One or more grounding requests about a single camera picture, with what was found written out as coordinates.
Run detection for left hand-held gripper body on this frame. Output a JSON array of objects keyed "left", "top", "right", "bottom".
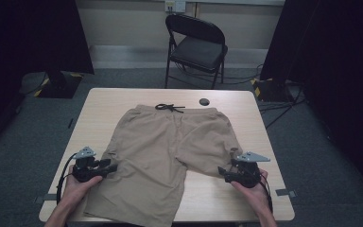
[{"left": 71, "top": 146, "right": 104, "bottom": 183}]

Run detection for black folding chair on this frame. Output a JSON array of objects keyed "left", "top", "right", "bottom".
[{"left": 164, "top": 12, "right": 229, "bottom": 91}]

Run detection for white wall outlet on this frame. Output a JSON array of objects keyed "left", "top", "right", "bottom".
[{"left": 164, "top": 0, "right": 187, "bottom": 14}]

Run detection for grey tape tab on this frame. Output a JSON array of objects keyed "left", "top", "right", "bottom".
[
  {"left": 33, "top": 193, "right": 58, "bottom": 204},
  {"left": 275, "top": 188, "right": 298, "bottom": 199}
]

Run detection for black curtain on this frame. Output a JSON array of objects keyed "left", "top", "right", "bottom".
[
  {"left": 259, "top": 0, "right": 363, "bottom": 203},
  {"left": 0, "top": 0, "right": 95, "bottom": 159}
]

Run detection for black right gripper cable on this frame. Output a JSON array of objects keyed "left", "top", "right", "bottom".
[{"left": 259, "top": 172, "right": 274, "bottom": 213}]

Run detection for black floor cables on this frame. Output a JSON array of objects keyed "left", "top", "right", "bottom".
[{"left": 223, "top": 62, "right": 307, "bottom": 131}]

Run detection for person's right hand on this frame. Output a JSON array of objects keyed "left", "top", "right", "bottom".
[{"left": 231, "top": 167, "right": 271, "bottom": 213}]

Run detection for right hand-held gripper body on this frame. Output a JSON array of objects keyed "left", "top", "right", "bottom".
[{"left": 230, "top": 150, "right": 271, "bottom": 189}]

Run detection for beige shorts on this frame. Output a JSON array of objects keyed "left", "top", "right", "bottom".
[{"left": 82, "top": 103, "right": 244, "bottom": 227}]

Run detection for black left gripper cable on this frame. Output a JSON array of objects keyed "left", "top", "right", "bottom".
[{"left": 55, "top": 152, "right": 78, "bottom": 204}]

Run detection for person's left hand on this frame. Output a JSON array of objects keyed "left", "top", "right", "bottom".
[{"left": 61, "top": 164, "right": 104, "bottom": 206}]

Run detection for black stand base yellow tape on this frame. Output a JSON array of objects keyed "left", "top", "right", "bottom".
[
  {"left": 250, "top": 77, "right": 298, "bottom": 103},
  {"left": 33, "top": 71, "right": 84, "bottom": 99}
]

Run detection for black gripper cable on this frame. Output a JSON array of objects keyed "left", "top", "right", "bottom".
[
  {"left": 55, "top": 152, "right": 78, "bottom": 204},
  {"left": 259, "top": 172, "right": 274, "bottom": 213}
]

